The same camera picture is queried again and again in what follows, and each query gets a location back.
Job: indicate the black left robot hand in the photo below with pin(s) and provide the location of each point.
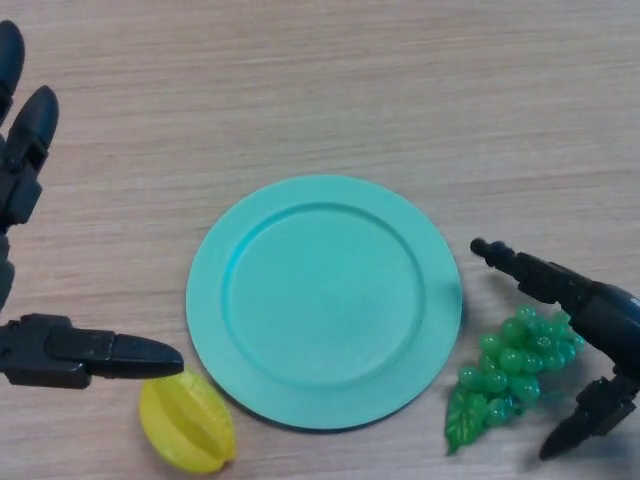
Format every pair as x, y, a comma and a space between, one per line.
25, 195

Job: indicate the yellow starfruit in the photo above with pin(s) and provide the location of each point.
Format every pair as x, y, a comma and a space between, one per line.
187, 425

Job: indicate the green grapes bunch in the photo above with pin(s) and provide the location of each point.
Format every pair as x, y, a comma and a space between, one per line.
510, 360

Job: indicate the green round plate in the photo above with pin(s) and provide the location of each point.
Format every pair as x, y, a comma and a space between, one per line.
325, 310

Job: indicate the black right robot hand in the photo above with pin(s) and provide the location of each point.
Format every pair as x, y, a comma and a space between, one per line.
610, 320

